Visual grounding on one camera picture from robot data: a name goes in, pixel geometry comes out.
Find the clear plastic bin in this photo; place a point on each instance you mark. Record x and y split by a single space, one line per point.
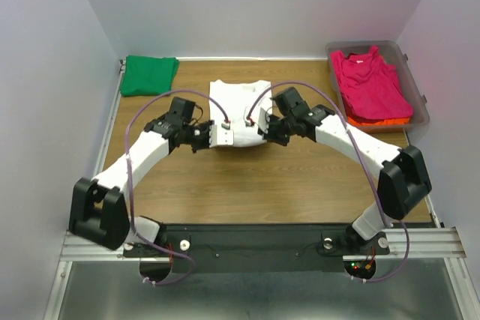
392 54

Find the white t shirt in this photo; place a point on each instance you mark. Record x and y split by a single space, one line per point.
236 100

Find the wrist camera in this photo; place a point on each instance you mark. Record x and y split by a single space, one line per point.
260 121
221 135

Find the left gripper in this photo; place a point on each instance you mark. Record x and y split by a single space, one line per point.
206 144

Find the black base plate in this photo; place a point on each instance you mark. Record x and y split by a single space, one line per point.
255 248

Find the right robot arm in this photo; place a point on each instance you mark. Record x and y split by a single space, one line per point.
397 176

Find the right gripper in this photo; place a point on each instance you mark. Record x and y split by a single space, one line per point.
267 133

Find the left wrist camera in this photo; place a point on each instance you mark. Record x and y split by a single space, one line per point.
221 135

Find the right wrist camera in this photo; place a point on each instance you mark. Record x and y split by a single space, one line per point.
260 121

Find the orange t shirt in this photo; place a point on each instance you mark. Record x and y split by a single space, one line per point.
361 122

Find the aluminium rail frame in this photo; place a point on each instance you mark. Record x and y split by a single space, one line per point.
442 290

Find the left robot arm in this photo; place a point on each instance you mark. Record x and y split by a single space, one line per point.
99 205

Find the pink t shirt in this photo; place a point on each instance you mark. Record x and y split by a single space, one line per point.
369 87

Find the folded green t shirt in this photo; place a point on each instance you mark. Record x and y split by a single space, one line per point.
148 76

